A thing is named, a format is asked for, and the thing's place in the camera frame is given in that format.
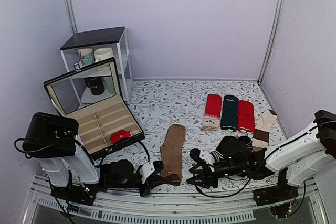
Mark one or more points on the cream brown striped sock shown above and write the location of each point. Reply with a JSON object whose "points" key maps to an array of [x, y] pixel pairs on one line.
{"points": [[262, 130]]}

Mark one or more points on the red rolled sock in box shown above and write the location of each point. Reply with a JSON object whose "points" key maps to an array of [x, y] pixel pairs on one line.
{"points": [[119, 135]]}

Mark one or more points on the black compartment storage box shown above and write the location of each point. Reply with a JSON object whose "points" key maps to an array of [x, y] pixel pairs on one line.
{"points": [[98, 116]]}

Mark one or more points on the floral patterned table mat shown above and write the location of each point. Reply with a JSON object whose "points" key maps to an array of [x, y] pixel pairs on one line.
{"points": [[157, 104]]}

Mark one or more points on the patterned ceramic mug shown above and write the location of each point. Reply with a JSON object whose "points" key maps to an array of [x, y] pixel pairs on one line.
{"points": [[86, 56]]}

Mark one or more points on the black grey striped sock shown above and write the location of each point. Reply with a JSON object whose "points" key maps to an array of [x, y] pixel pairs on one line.
{"points": [[247, 141]]}

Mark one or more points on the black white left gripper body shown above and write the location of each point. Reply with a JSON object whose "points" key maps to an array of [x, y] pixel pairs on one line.
{"points": [[147, 178]]}

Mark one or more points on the right aluminium corner post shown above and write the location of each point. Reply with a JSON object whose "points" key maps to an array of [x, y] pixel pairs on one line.
{"points": [[271, 41]]}

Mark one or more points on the red white sock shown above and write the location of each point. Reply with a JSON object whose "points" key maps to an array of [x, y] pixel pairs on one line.
{"points": [[246, 120]]}

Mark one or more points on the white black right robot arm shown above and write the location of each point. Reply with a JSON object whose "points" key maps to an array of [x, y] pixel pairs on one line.
{"points": [[300, 156]]}

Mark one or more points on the black sock white stripes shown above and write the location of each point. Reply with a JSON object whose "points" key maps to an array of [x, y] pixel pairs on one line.
{"points": [[226, 146]]}

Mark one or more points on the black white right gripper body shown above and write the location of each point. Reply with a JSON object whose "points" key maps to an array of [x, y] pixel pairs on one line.
{"points": [[207, 165]]}

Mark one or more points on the red sock with face pattern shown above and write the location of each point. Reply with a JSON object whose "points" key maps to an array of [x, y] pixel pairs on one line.
{"points": [[211, 120]]}

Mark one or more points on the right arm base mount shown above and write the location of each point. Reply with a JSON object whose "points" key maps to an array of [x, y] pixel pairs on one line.
{"points": [[274, 194]]}

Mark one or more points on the white ceramic mug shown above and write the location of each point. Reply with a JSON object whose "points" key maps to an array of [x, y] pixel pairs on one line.
{"points": [[102, 54]]}

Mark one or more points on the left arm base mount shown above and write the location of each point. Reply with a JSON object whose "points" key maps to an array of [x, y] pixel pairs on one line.
{"points": [[74, 194]]}

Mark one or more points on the black mug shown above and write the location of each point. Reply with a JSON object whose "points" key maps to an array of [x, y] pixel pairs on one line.
{"points": [[95, 84]]}

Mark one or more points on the brown ribbed sock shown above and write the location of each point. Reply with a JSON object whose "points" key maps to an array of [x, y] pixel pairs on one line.
{"points": [[171, 154]]}

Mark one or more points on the white frame black top shelf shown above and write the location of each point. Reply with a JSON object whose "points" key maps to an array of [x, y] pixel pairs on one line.
{"points": [[102, 44]]}

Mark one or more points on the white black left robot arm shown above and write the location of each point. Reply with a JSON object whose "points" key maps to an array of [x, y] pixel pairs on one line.
{"points": [[73, 174]]}

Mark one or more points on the dark green sock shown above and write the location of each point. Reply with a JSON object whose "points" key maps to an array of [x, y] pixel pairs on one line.
{"points": [[229, 118]]}

